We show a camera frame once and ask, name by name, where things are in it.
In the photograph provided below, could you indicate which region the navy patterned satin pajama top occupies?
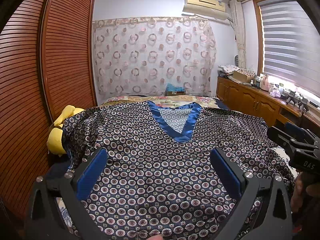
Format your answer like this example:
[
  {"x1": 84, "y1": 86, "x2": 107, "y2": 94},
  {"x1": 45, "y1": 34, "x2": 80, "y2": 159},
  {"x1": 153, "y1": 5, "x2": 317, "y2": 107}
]
[{"x1": 62, "y1": 101, "x2": 295, "y2": 239}]

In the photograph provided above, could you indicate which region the yellow Pikachu plush toy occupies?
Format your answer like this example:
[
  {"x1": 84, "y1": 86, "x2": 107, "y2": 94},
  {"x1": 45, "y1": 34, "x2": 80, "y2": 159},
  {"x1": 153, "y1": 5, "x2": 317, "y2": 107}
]
[{"x1": 47, "y1": 105, "x2": 84, "y2": 155}]

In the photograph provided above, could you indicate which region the wooden sideboard cabinet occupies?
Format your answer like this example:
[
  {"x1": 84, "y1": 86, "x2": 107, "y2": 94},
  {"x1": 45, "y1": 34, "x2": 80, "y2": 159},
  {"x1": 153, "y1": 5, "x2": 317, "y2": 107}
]
[{"x1": 216, "y1": 77, "x2": 319, "y2": 135}]

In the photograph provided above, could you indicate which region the pink kettle on sideboard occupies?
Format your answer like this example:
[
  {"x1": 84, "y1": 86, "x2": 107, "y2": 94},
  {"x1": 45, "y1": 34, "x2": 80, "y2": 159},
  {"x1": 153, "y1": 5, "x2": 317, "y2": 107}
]
[{"x1": 260, "y1": 74, "x2": 269, "y2": 92}]

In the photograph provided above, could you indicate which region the cardboard box on sideboard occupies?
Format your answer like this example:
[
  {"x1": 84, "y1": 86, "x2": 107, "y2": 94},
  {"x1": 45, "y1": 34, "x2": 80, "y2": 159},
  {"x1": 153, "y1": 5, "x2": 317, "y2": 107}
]
[{"x1": 232, "y1": 69, "x2": 255, "y2": 83}]

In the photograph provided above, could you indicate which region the white zebra window blind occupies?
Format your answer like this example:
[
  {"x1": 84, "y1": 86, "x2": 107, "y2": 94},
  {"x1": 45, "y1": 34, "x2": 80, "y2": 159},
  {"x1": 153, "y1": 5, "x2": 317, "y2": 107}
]
[{"x1": 258, "y1": 0, "x2": 319, "y2": 96}]

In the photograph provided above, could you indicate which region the floral beige bed cover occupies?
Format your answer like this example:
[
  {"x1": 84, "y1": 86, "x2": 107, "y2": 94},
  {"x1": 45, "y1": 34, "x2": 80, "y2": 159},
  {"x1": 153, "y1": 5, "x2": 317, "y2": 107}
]
[{"x1": 101, "y1": 95, "x2": 229, "y2": 110}]

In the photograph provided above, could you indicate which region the brown louvered wardrobe door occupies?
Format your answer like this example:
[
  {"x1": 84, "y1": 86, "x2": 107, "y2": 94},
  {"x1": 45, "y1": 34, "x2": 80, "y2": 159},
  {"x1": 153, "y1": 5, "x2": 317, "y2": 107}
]
[{"x1": 1, "y1": 0, "x2": 97, "y2": 219}]

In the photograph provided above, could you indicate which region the teal item on cardboard box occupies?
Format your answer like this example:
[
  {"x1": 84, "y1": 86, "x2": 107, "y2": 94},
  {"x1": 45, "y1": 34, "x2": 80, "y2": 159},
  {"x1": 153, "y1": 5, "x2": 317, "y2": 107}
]
[{"x1": 165, "y1": 83, "x2": 185, "y2": 96}]

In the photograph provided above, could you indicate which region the pink circle patterned curtain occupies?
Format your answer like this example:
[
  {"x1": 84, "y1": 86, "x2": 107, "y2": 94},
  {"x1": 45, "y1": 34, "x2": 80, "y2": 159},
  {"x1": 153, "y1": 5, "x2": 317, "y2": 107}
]
[{"x1": 92, "y1": 17, "x2": 216, "y2": 102}]

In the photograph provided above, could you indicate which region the beige tied window curtain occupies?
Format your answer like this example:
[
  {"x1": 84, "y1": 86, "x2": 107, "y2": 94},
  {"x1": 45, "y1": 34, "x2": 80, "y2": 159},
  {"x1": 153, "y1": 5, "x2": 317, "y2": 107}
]
[{"x1": 229, "y1": 0, "x2": 247, "y2": 69}]

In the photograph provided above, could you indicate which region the white wall air conditioner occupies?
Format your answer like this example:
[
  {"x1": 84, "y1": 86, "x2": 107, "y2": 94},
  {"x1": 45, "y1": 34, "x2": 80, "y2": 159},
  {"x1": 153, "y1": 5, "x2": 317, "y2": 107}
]
[{"x1": 183, "y1": 0, "x2": 229, "y2": 21}]

